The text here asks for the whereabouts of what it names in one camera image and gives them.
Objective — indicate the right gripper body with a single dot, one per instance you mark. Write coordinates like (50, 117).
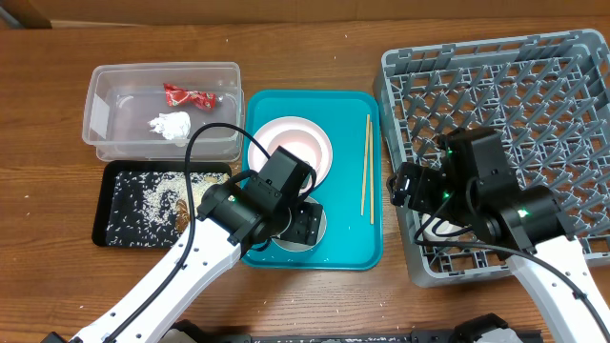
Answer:
(402, 184)

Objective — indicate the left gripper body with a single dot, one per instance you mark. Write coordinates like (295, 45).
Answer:
(304, 225)

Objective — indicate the grey bowl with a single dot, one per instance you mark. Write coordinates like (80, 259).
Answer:
(293, 247)

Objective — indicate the wooden chopstick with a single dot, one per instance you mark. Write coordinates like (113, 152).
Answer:
(365, 164)
(372, 174)

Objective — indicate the brown food scrap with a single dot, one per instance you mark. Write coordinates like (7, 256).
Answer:
(183, 219)

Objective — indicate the white napkin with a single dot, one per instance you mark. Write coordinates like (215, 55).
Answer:
(171, 126)

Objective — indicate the red snack wrapper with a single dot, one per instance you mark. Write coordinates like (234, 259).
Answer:
(176, 97)

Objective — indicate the white cup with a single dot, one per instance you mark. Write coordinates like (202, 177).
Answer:
(439, 230)

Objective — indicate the pink bowl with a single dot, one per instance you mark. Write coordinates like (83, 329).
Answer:
(306, 145)

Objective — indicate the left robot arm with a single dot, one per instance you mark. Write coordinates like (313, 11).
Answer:
(248, 209)

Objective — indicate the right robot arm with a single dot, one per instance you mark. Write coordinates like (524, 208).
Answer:
(474, 201)

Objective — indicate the grey dishwasher rack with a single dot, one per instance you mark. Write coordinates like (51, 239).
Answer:
(546, 95)

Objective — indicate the teal serving tray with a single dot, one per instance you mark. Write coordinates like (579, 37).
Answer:
(350, 241)

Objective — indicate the black tray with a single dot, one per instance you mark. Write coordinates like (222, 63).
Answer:
(104, 204)

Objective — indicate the clear plastic bin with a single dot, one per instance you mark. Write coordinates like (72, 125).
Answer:
(122, 99)

